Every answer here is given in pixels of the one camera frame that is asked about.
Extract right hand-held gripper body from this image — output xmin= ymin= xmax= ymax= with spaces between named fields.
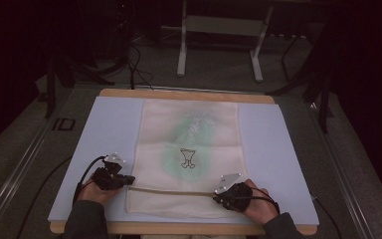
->
xmin=214 ymin=171 xmax=255 ymax=214

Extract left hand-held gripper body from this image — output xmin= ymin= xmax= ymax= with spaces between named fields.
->
xmin=91 ymin=151 xmax=127 ymax=192

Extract cream mesh laundry bag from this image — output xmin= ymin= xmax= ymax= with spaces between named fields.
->
xmin=124 ymin=99 xmax=251 ymax=220

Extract person's left hand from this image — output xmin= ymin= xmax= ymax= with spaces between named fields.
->
xmin=76 ymin=178 xmax=121 ymax=207

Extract person's right hand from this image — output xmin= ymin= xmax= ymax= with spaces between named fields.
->
xmin=241 ymin=178 xmax=281 ymax=226

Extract light blue table mat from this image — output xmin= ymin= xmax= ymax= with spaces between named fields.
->
xmin=47 ymin=96 xmax=320 ymax=227

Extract green garment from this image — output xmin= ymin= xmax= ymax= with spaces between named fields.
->
xmin=160 ymin=111 xmax=217 ymax=182

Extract black metal stand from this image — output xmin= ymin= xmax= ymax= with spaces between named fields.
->
xmin=43 ymin=0 xmax=137 ymax=120
xmin=266 ymin=19 xmax=335 ymax=134

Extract white metal stand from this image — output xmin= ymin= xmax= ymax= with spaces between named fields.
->
xmin=161 ymin=0 xmax=275 ymax=84

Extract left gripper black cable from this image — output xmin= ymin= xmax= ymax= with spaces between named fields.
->
xmin=73 ymin=154 xmax=109 ymax=204

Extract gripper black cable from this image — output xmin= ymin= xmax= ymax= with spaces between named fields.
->
xmin=243 ymin=186 xmax=282 ymax=215
xmin=73 ymin=154 xmax=109 ymax=204

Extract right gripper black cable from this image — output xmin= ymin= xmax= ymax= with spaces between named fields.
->
xmin=243 ymin=186 xmax=282 ymax=215

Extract thin black cable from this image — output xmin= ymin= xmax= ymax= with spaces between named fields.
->
xmin=310 ymin=194 xmax=343 ymax=239
xmin=14 ymin=154 xmax=75 ymax=239

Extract metal floor rail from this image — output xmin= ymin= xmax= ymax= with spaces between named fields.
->
xmin=306 ymin=101 xmax=376 ymax=239
xmin=0 ymin=99 xmax=68 ymax=239

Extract black floor cables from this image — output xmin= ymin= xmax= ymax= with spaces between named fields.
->
xmin=125 ymin=39 xmax=154 ymax=91

